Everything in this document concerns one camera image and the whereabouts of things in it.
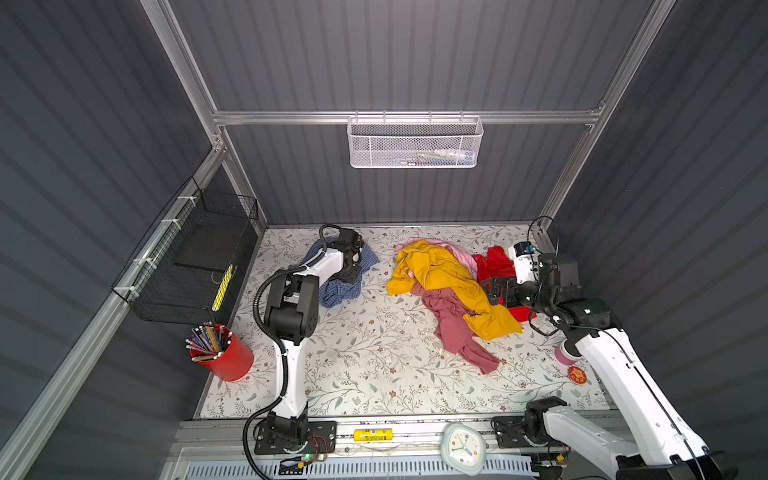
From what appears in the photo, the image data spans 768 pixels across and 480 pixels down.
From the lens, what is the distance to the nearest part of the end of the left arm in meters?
0.81

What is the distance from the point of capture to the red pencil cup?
0.74 m

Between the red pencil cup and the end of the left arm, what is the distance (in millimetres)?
328
